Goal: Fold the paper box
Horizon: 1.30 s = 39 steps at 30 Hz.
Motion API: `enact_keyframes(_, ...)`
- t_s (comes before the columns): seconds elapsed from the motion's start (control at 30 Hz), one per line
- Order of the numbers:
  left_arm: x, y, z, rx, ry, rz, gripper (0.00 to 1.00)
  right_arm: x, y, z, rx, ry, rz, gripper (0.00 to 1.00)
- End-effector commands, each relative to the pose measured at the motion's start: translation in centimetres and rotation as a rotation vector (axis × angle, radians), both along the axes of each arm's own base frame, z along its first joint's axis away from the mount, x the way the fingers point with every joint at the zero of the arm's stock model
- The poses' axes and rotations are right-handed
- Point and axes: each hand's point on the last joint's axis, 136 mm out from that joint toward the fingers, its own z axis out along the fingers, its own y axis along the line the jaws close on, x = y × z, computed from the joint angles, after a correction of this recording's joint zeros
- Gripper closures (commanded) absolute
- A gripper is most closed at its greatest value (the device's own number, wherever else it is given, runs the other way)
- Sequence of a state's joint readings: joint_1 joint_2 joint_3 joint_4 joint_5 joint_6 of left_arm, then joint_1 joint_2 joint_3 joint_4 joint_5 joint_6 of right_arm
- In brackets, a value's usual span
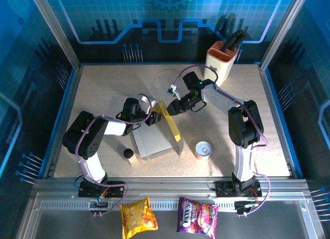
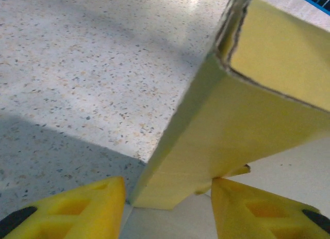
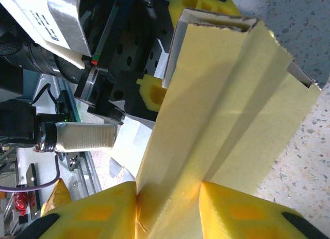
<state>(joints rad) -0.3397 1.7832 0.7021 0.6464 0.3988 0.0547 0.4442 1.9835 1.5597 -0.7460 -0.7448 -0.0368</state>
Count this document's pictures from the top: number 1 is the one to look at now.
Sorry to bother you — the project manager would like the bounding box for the cream knife block orange top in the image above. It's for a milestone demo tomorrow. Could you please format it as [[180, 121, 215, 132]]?
[[203, 40, 239, 87]]

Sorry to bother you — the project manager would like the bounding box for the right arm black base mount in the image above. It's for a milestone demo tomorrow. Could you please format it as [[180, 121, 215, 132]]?
[[215, 181, 262, 198]]

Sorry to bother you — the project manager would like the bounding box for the aluminium front frame rail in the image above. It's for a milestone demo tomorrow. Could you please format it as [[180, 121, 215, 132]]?
[[30, 177, 310, 198]]

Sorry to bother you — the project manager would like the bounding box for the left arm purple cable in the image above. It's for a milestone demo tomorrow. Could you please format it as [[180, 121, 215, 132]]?
[[76, 93, 155, 218]]

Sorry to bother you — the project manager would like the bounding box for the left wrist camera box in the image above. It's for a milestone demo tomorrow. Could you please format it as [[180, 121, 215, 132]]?
[[140, 94, 157, 114]]

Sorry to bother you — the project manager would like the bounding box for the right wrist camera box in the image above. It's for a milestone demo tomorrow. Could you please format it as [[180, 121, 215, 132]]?
[[167, 84, 182, 100]]

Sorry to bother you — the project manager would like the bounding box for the purple candy bag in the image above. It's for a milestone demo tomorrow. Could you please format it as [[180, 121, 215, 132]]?
[[176, 197, 219, 239]]

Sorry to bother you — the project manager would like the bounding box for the aluminium frame post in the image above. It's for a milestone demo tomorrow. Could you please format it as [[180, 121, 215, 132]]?
[[259, 0, 310, 70], [28, 0, 83, 70]]

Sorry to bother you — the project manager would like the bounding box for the yellow snack bag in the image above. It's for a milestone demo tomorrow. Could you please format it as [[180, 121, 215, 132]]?
[[120, 197, 158, 239]]

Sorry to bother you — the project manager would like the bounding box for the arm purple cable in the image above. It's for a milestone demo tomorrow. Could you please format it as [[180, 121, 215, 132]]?
[[171, 65, 271, 216], [76, 93, 155, 218]]

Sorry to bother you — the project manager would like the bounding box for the tin can with pull tab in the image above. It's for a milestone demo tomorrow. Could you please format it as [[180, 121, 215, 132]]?
[[195, 141, 213, 160]]

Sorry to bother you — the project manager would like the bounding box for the cable connector board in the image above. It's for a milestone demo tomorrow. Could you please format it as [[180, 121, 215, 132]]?
[[234, 200, 260, 217], [89, 194, 109, 210]]

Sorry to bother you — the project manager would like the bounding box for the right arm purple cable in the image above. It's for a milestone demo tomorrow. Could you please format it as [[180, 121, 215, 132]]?
[[171, 65, 271, 216]]

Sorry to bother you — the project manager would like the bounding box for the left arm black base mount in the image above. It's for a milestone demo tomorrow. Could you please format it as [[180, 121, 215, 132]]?
[[78, 177, 125, 198]]

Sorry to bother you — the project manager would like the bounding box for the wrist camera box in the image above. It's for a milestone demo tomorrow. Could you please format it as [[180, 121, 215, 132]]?
[[140, 94, 157, 114], [167, 84, 182, 100]]

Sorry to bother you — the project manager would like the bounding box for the small jar with black lid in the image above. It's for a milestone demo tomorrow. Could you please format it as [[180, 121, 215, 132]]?
[[123, 148, 138, 166]]

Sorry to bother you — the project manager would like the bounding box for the black knife handle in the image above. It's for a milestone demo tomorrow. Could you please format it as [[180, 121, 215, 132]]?
[[223, 34, 240, 53], [233, 29, 247, 48]]

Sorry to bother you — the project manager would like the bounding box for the slotted metal rail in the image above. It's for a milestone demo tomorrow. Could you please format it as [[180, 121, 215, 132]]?
[[40, 200, 305, 211]]

